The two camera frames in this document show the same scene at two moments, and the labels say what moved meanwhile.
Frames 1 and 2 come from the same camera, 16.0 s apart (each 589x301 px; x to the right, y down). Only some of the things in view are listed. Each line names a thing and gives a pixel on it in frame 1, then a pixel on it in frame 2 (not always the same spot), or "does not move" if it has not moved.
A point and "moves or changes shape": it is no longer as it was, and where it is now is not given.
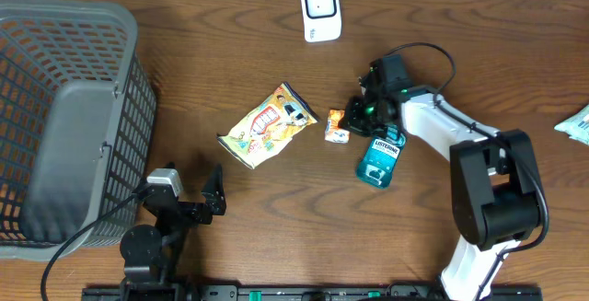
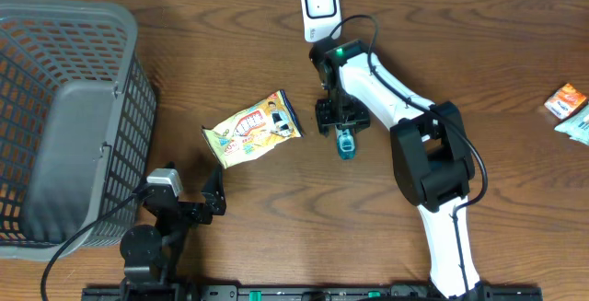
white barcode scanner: [320, 9] does not move
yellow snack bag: [265, 132] moves or changes shape
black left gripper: [214, 198] does not move
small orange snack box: [332, 133] → [565, 101]
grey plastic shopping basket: [77, 124] does not move
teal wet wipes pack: [576, 126] does not move
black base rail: [304, 293] does not move
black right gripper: [350, 122] → [358, 120]
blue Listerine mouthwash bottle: [378, 164] → [346, 143]
